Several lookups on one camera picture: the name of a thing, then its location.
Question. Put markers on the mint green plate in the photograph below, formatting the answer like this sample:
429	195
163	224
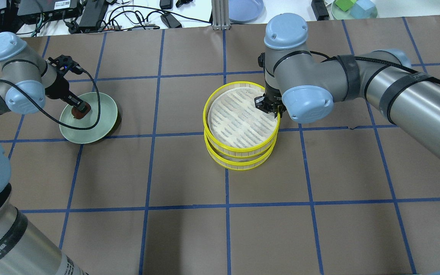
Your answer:
107	120

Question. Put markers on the black power adapter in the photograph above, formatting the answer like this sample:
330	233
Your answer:
93	13

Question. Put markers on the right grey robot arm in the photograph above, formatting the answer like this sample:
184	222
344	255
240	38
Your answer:
307	90

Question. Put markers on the yellow-rimmed steamer layer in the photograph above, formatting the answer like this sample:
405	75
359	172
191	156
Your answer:
232	123
239	163

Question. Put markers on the brown steamed bun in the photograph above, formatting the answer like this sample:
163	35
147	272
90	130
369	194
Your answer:
78	114

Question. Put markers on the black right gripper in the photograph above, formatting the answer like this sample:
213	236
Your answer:
262	103

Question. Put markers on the aluminium frame post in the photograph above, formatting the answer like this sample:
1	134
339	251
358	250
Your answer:
220	15

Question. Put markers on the blue plate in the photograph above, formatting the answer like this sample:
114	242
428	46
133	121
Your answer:
244	11

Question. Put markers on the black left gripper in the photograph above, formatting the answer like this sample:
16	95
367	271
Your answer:
60	88

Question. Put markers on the green plate with blocks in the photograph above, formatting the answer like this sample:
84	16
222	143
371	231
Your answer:
353	9

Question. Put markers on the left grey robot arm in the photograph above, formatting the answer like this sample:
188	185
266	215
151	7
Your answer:
37	171

